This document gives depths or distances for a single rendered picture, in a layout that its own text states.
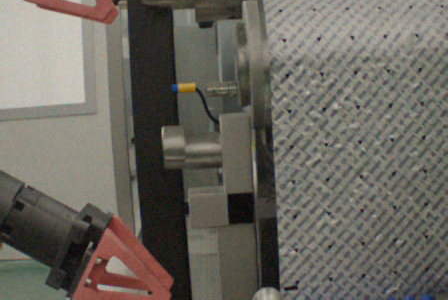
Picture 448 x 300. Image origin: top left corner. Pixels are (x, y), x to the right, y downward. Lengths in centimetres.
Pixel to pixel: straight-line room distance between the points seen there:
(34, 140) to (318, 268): 571
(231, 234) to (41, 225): 19
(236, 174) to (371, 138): 14
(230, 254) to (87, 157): 555
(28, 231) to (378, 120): 31
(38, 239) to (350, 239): 27
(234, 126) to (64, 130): 558
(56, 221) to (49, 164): 568
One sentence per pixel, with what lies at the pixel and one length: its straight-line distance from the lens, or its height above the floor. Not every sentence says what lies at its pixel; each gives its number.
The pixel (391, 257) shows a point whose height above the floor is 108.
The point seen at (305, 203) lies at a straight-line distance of 83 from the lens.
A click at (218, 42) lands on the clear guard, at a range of 185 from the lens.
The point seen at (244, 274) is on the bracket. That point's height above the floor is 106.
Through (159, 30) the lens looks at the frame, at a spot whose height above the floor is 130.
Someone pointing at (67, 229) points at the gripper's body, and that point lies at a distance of 81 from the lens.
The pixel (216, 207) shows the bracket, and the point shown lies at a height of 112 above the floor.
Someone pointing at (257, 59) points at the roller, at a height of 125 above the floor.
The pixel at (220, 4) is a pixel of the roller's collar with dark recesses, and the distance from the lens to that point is 110.
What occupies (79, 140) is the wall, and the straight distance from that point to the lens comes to 645.
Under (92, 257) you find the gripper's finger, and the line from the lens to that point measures 79.
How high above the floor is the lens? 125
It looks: 3 degrees down
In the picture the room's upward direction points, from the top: 4 degrees counter-clockwise
